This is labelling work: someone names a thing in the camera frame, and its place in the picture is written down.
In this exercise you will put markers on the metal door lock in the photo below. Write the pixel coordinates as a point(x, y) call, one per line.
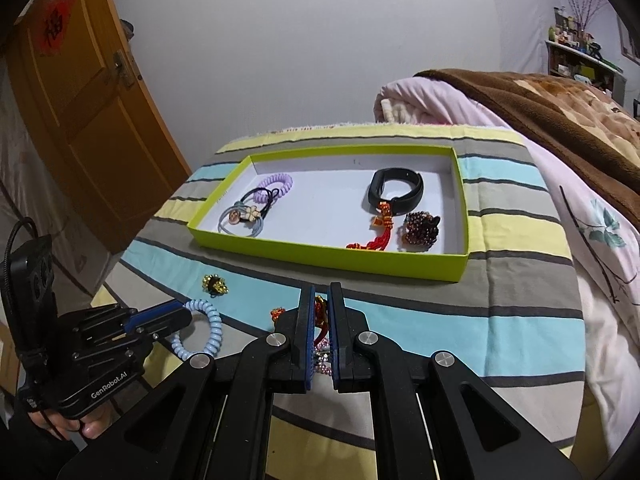
point(122, 67)

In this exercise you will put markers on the red tassel knot ornament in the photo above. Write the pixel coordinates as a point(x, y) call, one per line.
point(377, 240)

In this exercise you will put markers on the white shelf desk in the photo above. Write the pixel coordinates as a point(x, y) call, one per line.
point(585, 67)

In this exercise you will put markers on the wooden door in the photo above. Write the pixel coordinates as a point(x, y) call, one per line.
point(100, 150)

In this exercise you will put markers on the striped table cloth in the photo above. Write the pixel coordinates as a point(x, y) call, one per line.
point(500, 330)

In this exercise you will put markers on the barred window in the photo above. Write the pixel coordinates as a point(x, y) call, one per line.
point(629, 40)

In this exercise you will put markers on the pink flower branches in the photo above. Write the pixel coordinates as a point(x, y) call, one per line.
point(582, 2)

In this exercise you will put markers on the red diamond door poster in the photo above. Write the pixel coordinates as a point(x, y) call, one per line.
point(55, 27)

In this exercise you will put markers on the person's left hand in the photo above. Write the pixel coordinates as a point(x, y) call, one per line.
point(90, 426)

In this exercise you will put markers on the pink floral quilt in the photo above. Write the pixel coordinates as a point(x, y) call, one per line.
point(590, 240)

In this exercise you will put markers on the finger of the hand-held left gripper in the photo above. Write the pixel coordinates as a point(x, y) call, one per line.
point(165, 321)

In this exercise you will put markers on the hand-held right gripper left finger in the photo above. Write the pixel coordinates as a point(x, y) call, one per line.
point(309, 350)

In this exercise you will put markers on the black fitness band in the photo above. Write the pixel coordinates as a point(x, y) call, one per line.
point(412, 195)

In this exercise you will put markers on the group of bottles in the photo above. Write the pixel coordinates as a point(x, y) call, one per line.
point(575, 35)

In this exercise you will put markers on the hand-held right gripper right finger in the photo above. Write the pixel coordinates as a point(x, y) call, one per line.
point(336, 350)

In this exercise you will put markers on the green shallow box tray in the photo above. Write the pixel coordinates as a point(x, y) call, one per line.
point(330, 200)

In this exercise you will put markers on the brown fleece blanket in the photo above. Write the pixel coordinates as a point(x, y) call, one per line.
point(550, 120)

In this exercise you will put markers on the white bed sheet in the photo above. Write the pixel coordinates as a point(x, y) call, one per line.
point(615, 360)

